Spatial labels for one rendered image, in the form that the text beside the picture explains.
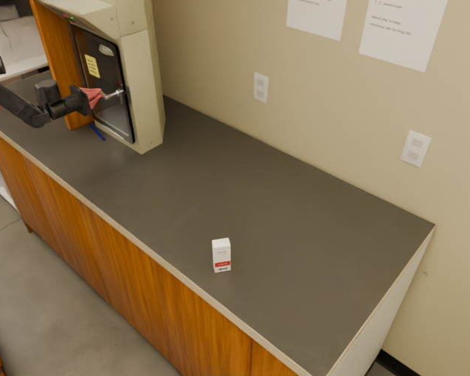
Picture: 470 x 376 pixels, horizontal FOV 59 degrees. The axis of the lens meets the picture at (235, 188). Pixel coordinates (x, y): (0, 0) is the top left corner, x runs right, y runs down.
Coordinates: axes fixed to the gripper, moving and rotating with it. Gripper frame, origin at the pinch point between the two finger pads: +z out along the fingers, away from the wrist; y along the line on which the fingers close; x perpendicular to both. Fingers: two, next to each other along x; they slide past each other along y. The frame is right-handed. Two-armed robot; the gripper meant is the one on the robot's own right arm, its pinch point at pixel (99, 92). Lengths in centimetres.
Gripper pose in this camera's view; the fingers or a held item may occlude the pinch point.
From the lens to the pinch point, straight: 162.5
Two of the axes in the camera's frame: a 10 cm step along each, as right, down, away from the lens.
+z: 6.7, -4.8, 5.7
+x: -7.4, -4.4, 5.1
